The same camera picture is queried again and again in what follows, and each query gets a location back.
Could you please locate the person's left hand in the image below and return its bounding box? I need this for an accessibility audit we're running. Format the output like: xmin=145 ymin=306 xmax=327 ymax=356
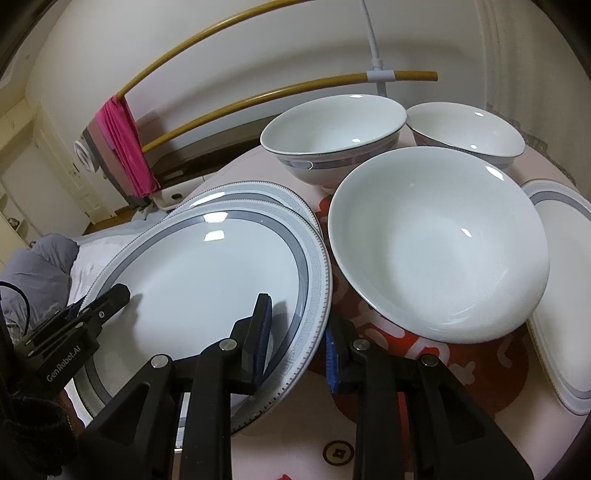
xmin=0 ymin=385 xmax=77 ymax=480

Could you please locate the grey-rimmed round plate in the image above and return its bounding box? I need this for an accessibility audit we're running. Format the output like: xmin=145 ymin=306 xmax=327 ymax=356
xmin=81 ymin=198 xmax=334 ymax=437
xmin=178 ymin=181 xmax=324 ymax=232

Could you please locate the grey pillow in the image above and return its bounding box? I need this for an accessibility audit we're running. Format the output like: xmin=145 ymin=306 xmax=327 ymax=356
xmin=0 ymin=233 xmax=79 ymax=333

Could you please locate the pink towel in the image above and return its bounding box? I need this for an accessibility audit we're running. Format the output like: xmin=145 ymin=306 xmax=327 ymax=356
xmin=95 ymin=95 xmax=161 ymax=197

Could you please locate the brown striped towel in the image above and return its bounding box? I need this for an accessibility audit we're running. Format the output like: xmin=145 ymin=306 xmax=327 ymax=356
xmin=81 ymin=117 xmax=144 ymax=206

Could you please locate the white and golden towel rack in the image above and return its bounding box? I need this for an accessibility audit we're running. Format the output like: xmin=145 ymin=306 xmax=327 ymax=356
xmin=113 ymin=0 xmax=438 ymax=155

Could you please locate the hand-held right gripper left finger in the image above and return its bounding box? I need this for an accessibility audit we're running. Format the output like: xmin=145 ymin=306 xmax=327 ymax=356
xmin=76 ymin=293 xmax=278 ymax=480

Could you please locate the bed with pale sheet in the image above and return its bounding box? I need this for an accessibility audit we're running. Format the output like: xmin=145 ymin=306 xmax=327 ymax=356
xmin=0 ymin=217 xmax=195 ymax=416

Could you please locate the cream door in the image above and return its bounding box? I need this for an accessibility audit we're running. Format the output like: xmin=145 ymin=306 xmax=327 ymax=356
xmin=0 ymin=99 xmax=116 ymax=232

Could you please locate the grey-banded white bowl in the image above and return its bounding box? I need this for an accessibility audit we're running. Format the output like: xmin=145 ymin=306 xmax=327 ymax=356
xmin=260 ymin=95 xmax=407 ymax=195
xmin=406 ymin=102 xmax=526 ymax=174

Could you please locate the white lace-edged curtain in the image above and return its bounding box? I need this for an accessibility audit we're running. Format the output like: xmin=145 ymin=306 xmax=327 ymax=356
xmin=480 ymin=0 xmax=591 ymax=185

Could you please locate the grey-rimmed rectangular plate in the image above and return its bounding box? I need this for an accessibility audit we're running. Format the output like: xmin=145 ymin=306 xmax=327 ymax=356
xmin=521 ymin=179 xmax=591 ymax=414

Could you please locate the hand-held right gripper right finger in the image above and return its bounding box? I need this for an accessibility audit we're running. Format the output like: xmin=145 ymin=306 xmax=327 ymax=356
xmin=324 ymin=318 xmax=529 ymax=480

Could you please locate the black cable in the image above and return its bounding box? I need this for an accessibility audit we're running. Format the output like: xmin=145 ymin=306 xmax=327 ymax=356
xmin=0 ymin=281 xmax=33 ymax=333

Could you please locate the white round fan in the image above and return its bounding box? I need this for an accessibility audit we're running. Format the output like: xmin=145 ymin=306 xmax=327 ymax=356
xmin=73 ymin=138 xmax=100 ymax=174

